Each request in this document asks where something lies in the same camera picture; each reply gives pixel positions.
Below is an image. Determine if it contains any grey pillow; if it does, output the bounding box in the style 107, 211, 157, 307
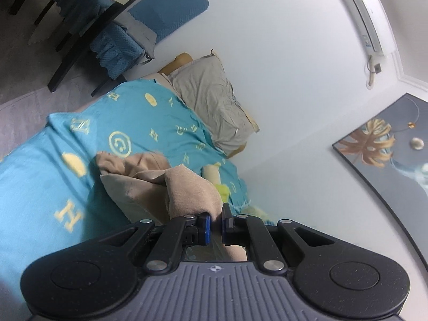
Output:
165, 55, 256, 151

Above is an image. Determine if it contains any framed wall picture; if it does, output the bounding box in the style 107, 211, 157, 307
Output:
332, 93, 428, 271

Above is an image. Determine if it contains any blue fabric chair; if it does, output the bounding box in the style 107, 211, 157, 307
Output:
28, 0, 116, 52
90, 0, 209, 81

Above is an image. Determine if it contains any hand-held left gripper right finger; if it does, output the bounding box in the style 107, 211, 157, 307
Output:
221, 203, 331, 275

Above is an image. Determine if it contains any white air conditioner pipe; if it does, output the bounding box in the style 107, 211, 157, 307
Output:
366, 55, 380, 90

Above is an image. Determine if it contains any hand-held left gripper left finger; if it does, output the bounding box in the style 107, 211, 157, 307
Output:
110, 212, 212, 273

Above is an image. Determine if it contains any beige pillow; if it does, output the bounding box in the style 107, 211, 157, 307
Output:
211, 49, 261, 132

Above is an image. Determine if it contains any teal printed bed sheet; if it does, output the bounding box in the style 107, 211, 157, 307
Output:
0, 79, 278, 305

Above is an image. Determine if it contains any grey cloth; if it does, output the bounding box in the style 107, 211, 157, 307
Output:
115, 15, 158, 66

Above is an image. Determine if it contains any white air conditioner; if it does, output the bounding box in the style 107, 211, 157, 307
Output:
330, 0, 397, 56

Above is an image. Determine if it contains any green and beige plush toy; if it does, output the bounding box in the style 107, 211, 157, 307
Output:
202, 162, 233, 204

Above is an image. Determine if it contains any green fleece blanket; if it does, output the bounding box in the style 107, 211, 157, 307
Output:
237, 205, 278, 224

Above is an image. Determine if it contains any tan t-shirt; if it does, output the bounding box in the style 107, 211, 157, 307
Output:
96, 152, 248, 263

